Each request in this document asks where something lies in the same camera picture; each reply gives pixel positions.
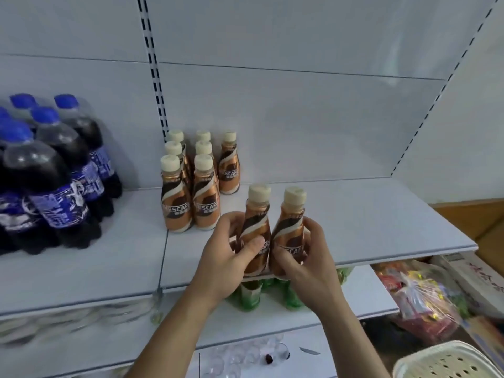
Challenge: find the person's left hand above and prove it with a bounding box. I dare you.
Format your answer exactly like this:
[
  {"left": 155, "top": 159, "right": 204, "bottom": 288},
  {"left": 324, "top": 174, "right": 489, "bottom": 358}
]
[{"left": 192, "top": 211, "right": 265, "bottom": 308}]

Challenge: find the person's right hand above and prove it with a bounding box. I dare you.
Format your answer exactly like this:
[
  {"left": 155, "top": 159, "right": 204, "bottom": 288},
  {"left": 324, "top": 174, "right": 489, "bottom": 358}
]
[{"left": 271, "top": 216, "right": 344, "bottom": 314}]

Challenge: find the brown coffee drink bottle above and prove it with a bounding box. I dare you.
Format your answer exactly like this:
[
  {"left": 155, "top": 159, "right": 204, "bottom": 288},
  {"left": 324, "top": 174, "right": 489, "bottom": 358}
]
[
  {"left": 269, "top": 187, "right": 312, "bottom": 280},
  {"left": 235, "top": 184, "right": 272, "bottom": 277}
]

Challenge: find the person's right forearm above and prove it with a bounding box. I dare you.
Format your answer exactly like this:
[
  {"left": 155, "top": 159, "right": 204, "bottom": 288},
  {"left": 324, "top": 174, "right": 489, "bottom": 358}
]
[{"left": 314, "top": 293, "right": 391, "bottom": 378}]

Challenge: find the person's left forearm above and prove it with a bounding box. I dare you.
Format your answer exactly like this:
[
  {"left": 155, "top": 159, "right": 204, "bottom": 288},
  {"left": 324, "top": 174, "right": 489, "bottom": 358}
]
[{"left": 125, "top": 285, "right": 226, "bottom": 378}]

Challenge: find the green plastic bottle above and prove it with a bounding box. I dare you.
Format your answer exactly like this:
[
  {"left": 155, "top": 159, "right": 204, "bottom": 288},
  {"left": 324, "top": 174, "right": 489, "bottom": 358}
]
[
  {"left": 276, "top": 278, "right": 306, "bottom": 311},
  {"left": 335, "top": 267, "right": 356, "bottom": 286},
  {"left": 228, "top": 279, "right": 264, "bottom": 313}
]

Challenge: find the group of coffee bottles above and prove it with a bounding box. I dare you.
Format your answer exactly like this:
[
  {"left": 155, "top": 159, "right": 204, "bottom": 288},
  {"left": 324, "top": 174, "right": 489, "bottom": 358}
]
[{"left": 159, "top": 130, "right": 242, "bottom": 234}]

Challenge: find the white shelf board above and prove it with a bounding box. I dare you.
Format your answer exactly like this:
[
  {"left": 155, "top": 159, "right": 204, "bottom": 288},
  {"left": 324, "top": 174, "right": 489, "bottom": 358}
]
[
  {"left": 0, "top": 264, "right": 401, "bottom": 378},
  {"left": 0, "top": 177, "right": 479, "bottom": 322}
]

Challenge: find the cluster of clear glass cups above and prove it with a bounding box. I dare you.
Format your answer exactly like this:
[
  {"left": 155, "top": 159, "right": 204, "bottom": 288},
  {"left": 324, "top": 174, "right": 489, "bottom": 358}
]
[{"left": 199, "top": 334, "right": 292, "bottom": 378}]

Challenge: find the clear bag of snacks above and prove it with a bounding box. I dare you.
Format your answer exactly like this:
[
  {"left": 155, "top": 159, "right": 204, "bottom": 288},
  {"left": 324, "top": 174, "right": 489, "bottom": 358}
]
[{"left": 373, "top": 260, "right": 470, "bottom": 345}]

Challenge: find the white perforated plastic basket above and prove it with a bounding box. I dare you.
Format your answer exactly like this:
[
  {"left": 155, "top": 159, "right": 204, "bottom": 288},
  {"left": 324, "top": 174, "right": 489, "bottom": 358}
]
[{"left": 392, "top": 340, "right": 501, "bottom": 378}]

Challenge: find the white cardboard box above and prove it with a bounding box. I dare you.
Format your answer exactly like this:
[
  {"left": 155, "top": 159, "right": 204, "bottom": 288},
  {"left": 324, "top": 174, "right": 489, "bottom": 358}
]
[{"left": 430, "top": 251, "right": 504, "bottom": 320}]

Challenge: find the slotted white shelf upright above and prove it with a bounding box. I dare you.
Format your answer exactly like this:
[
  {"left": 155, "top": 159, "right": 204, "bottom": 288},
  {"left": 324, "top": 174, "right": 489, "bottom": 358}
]
[
  {"left": 390, "top": 0, "right": 501, "bottom": 178},
  {"left": 136, "top": 0, "right": 170, "bottom": 144}
]

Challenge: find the group of dark cola bottles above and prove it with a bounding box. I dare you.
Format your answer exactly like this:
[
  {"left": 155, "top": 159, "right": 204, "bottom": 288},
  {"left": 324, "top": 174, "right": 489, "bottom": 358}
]
[{"left": 0, "top": 93, "right": 123, "bottom": 256}]

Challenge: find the orange and blue box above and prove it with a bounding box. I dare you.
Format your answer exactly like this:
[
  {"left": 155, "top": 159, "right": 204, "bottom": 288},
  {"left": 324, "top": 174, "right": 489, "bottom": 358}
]
[{"left": 460, "top": 315, "right": 504, "bottom": 371}]

